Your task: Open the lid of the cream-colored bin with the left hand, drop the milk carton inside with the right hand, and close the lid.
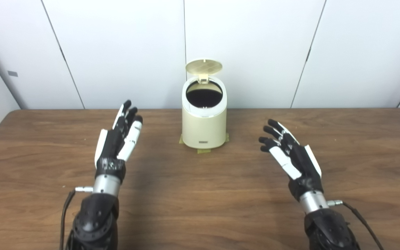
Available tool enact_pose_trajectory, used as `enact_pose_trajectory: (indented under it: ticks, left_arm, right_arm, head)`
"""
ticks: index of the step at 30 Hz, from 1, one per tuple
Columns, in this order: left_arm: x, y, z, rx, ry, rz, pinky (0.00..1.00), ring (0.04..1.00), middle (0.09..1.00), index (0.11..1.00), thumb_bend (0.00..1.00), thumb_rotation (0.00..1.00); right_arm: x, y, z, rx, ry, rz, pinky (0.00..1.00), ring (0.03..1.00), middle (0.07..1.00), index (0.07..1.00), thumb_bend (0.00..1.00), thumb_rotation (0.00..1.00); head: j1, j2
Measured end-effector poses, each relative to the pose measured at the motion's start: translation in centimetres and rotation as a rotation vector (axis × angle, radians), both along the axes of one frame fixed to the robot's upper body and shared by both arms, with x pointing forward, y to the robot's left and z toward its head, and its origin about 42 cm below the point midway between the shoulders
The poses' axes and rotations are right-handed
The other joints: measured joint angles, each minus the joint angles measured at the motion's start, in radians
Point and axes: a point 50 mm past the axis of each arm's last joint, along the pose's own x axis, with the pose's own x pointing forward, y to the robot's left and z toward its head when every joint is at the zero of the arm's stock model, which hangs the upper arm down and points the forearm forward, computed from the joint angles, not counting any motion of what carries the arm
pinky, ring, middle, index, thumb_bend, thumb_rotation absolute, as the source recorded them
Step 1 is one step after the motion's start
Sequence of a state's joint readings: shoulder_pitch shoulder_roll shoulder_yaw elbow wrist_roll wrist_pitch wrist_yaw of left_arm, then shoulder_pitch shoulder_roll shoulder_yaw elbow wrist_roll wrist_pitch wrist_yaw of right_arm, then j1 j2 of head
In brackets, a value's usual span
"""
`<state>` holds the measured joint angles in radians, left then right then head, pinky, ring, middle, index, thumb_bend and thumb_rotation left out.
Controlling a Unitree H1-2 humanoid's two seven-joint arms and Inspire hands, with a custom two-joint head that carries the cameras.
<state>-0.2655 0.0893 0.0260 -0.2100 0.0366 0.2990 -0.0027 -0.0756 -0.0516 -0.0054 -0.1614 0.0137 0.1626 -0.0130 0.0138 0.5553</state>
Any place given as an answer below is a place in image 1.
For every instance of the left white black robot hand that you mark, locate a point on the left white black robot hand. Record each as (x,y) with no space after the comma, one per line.
(111,152)

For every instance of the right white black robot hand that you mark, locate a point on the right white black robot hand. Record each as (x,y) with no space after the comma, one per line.
(302,166)

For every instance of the cream-colored trash bin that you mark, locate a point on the cream-colored trash bin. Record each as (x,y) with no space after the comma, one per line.
(204,128)

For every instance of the round cream bin lid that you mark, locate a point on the round cream bin lid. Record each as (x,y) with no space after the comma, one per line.
(204,66)

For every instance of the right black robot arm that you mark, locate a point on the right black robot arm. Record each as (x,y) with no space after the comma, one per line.
(328,231)

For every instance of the grey wall sticker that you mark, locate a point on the grey wall sticker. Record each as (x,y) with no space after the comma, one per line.
(12,73)

